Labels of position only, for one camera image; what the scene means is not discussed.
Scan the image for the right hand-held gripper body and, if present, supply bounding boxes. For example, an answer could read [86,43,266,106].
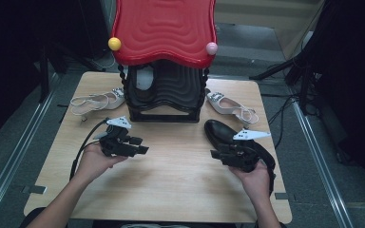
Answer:
[222,127,272,174]

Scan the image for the metal floor rail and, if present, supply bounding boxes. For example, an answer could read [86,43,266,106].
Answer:
[289,98,355,228]
[0,72,61,228]

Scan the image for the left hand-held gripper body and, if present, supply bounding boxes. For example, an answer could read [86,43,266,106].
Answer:
[98,116,134,158]

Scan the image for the black metal stand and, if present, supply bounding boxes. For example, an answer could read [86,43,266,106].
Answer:
[37,44,52,104]

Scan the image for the person's left hand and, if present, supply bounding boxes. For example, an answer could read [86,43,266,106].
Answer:
[75,144,129,185]

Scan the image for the hand-held gripper cable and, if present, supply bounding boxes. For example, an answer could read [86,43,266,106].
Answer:
[69,119,109,181]
[259,155,277,196]

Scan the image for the left hand-held gripper cable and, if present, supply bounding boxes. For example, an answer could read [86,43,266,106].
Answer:
[69,119,109,181]

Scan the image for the black floor cables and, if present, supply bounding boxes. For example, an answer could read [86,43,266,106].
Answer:
[259,93,302,150]

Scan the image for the white strappy sandal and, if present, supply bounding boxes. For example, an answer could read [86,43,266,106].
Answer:
[204,88,260,130]
[69,87,126,123]

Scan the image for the black stool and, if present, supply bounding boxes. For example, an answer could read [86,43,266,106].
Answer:
[18,206,69,228]

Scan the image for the black tripod stand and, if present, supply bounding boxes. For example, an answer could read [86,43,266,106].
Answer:
[248,51,317,115]

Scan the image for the grey tape strip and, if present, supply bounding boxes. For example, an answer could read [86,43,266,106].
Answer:
[21,184,48,195]
[274,192,297,202]

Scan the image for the dark curtain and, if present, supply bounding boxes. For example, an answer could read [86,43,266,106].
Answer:
[0,0,108,150]
[298,0,365,198]

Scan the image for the black leather shoe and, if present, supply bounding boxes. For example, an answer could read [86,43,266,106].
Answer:
[129,63,160,99]
[203,119,277,174]

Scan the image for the red and black shoe rack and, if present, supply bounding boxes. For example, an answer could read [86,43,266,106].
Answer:
[107,0,219,124]

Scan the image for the right hand-held gripper cable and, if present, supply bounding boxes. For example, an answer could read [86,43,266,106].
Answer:
[259,155,277,196]

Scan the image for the person's right hand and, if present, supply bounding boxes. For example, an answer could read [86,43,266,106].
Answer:
[229,161,272,203]

